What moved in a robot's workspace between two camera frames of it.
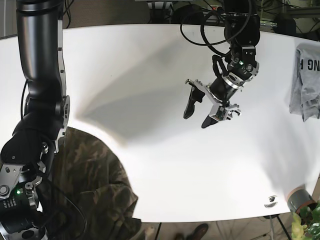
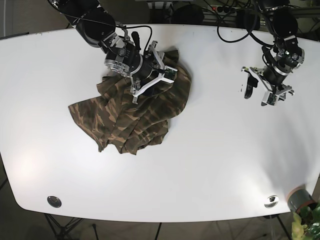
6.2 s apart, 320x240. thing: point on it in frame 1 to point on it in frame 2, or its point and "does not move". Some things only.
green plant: [306, 226] does not move
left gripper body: [22, 214] to [126, 59]
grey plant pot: [298, 198] does not move
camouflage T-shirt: [87, 195] to [118, 120]
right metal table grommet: [273, 201] does not move
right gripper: [221, 89] to [276, 75]
